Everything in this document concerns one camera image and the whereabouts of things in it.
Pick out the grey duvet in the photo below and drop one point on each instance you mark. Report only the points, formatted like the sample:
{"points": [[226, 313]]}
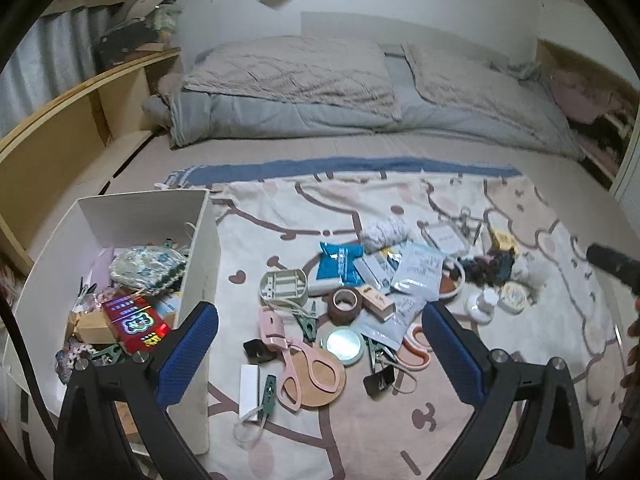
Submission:
{"points": [[280, 120]]}

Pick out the round cork coaster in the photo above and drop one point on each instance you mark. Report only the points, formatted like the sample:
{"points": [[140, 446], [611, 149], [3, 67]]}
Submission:
{"points": [[320, 401]]}

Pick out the white visor cap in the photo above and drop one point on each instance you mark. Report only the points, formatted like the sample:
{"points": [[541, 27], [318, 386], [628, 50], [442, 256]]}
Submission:
{"points": [[145, 5]]}

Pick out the person's right hand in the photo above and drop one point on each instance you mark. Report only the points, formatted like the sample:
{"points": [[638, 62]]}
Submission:
{"points": [[634, 327]]}

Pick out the pink paper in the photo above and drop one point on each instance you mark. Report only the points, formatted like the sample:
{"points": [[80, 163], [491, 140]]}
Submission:
{"points": [[100, 270]]}

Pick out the red carton box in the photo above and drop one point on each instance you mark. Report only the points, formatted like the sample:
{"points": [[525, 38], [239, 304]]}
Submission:
{"points": [[135, 322]]}

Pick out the pink clothes pile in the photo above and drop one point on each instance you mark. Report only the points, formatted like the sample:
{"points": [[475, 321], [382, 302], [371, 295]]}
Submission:
{"points": [[580, 100]]}

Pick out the grey curtain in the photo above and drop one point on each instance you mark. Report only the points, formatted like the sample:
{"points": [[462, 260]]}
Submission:
{"points": [[50, 55]]}

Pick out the wooden bedside shelf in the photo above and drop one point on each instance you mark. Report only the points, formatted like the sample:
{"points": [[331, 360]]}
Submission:
{"points": [[50, 125]]}

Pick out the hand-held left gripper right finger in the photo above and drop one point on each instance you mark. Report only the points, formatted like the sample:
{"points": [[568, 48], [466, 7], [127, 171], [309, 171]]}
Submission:
{"points": [[452, 355]]}

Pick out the black wedge block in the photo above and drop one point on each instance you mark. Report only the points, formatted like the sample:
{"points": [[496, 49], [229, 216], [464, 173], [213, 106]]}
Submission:
{"points": [[257, 352]]}

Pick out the white louvred door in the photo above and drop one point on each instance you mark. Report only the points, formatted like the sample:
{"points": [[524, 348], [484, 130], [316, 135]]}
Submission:
{"points": [[631, 180]]}

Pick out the floral fabric pouch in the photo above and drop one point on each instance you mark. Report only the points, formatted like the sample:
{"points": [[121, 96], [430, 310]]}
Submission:
{"points": [[145, 265]]}

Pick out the brown tape roll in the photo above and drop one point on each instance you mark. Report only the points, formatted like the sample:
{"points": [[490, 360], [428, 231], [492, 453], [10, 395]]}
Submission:
{"points": [[332, 310]]}

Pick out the silver sachet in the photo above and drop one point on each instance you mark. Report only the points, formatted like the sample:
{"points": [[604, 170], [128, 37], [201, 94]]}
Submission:
{"points": [[395, 325], [417, 267], [377, 267]]}

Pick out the white knitted cloth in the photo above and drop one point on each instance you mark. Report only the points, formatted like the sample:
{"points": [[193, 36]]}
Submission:
{"points": [[385, 232]]}

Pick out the clear card holder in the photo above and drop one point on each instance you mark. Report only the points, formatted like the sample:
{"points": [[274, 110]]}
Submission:
{"points": [[445, 237]]}

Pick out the small yellow box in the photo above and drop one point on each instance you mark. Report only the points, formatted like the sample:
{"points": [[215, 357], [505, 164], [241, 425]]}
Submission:
{"points": [[502, 240]]}

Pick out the pink scissors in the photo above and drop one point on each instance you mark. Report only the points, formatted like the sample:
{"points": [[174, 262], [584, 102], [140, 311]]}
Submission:
{"points": [[270, 327]]}

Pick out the white elastic loop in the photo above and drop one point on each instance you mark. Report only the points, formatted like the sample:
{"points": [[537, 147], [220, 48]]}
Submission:
{"points": [[405, 391]]}

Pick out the metal clip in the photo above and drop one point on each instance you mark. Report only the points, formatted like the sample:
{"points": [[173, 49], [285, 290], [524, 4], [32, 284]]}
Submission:
{"points": [[467, 222]]}

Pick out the white plastic frame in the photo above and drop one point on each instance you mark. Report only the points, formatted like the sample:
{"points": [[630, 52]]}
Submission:
{"points": [[267, 285]]}

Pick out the black binder clip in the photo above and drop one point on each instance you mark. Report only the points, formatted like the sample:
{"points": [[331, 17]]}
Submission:
{"points": [[377, 382]]}

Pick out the pale plush toy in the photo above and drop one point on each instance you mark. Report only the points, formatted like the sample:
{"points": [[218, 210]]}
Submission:
{"points": [[167, 20]]}

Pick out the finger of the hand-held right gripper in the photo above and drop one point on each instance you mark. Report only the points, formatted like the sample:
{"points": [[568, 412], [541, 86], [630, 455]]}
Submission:
{"points": [[612, 262]]}

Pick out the round cream tin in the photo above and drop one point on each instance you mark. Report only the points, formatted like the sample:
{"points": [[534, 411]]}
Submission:
{"points": [[515, 296]]}

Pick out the beige textured pillow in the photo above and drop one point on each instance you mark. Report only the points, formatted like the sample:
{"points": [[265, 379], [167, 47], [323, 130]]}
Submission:
{"points": [[470, 90], [290, 75]]}

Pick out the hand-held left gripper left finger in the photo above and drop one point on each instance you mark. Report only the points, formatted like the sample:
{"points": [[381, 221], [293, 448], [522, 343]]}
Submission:
{"points": [[187, 355]]}

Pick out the green clothespin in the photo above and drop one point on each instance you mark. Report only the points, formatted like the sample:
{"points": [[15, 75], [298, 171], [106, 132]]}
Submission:
{"points": [[375, 355], [307, 325], [269, 395]]}

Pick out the wooden wall niche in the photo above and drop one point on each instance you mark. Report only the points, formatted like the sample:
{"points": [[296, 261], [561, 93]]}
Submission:
{"points": [[545, 55]]}

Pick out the green round compact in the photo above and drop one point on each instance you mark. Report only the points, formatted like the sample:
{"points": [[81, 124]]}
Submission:
{"points": [[342, 345]]}

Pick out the white flower lid jar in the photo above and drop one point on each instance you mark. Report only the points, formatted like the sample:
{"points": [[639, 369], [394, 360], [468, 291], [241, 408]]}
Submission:
{"points": [[480, 305]]}

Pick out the dark bag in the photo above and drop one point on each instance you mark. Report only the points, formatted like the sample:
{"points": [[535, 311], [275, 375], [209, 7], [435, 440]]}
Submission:
{"points": [[125, 40]]}

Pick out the printed cartoon blanket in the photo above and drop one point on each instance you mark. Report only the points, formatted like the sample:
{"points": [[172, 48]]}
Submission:
{"points": [[350, 435]]}

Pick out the white storage box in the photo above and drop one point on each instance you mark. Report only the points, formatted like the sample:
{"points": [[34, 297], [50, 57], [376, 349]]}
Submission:
{"points": [[202, 260]]}

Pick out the blue packet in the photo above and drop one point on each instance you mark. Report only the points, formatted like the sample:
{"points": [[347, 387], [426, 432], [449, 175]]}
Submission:
{"points": [[340, 260]]}

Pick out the green plastic clip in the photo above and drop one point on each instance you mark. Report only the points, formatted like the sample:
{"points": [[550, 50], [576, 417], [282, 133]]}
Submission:
{"points": [[107, 352]]}

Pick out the small beige carton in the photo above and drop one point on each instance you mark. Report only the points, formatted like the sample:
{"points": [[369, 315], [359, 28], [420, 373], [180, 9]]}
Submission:
{"points": [[375, 302]]}

